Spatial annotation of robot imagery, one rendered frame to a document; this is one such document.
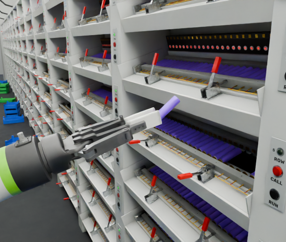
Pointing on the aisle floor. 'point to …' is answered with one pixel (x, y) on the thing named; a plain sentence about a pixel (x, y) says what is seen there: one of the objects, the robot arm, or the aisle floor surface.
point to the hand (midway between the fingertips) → (143, 120)
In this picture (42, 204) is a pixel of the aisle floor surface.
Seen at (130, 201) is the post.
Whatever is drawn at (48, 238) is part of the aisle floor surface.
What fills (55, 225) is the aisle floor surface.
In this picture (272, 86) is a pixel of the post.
